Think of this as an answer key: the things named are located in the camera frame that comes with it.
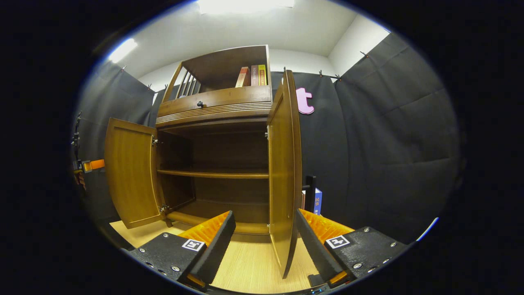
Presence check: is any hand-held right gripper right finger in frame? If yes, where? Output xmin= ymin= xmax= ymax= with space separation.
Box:
xmin=295 ymin=209 xmax=412 ymax=288

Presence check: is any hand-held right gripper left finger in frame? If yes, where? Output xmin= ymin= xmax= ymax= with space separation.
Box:
xmin=129 ymin=210 xmax=237 ymax=290

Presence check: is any wooden shoe cabinet door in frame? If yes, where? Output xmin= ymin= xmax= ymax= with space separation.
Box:
xmin=267 ymin=70 xmax=303 ymax=279
xmin=104 ymin=118 xmax=166 ymax=229

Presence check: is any black door handle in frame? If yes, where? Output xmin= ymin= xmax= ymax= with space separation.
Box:
xmin=302 ymin=175 xmax=317 ymax=213

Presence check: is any wooden double-door shoe cabinet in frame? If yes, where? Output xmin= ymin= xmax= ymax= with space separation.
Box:
xmin=104 ymin=45 xmax=303 ymax=279

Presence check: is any wooden inner shelf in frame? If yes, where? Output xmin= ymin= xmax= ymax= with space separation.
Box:
xmin=157 ymin=169 xmax=270 ymax=179

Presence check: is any small ceiling light panel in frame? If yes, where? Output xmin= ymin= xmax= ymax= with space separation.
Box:
xmin=107 ymin=38 xmax=139 ymax=64

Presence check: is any black backdrop cloth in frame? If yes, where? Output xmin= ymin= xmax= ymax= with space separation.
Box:
xmin=74 ymin=31 xmax=461 ymax=246

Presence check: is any red book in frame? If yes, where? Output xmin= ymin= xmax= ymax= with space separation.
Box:
xmin=235 ymin=66 xmax=251 ymax=88

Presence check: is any large ceiling light panel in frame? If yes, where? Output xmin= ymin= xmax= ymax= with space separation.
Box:
xmin=196 ymin=0 xmax=295 ymax=15

